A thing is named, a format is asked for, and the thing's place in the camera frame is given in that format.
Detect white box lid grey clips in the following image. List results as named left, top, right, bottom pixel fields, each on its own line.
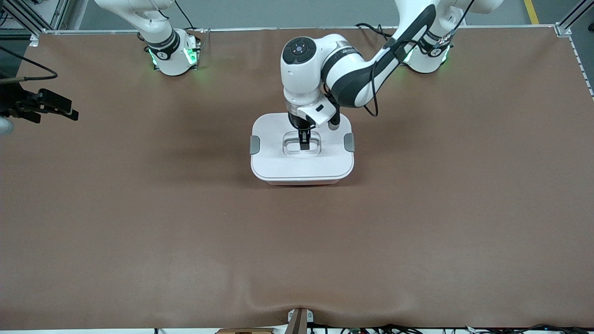
left=250, top=112, right=355, bottom=182

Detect pink translucent plastic box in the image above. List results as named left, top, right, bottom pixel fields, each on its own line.
left=266, top=179, right=342, bottom=186

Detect brown table mat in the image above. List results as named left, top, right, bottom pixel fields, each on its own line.
left=0, top=26, right=594, bottom=331

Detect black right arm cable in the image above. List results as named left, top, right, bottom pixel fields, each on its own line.
left=0, top=46, right=59, bottom=84

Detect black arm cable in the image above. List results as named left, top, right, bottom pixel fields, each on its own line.
left=320, top=0, right=476, bottom=117
left=0, top=46, right=59, bottom=84

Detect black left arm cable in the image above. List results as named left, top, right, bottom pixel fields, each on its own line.
left=320, top=0, right=476, bottom=117

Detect aluminium frame post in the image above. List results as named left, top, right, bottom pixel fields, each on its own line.
left=0, top=0, right=70, bottom=37
left=555, top=0, right=594, bottom=38

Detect black left base cable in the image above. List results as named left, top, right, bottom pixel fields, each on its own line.
left=355, top=22, right=400, bottom=47

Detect black base cable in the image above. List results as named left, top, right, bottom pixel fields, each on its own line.
left=355, top=22, right=400, bottom=47
left=174, top=0, right=198, bottom=31

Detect black right base cable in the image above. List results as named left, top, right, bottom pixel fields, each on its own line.
left=174, top=0, right=198, bottom=31

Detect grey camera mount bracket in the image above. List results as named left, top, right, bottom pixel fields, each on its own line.
left=287, top=308, right=314, bottom=334

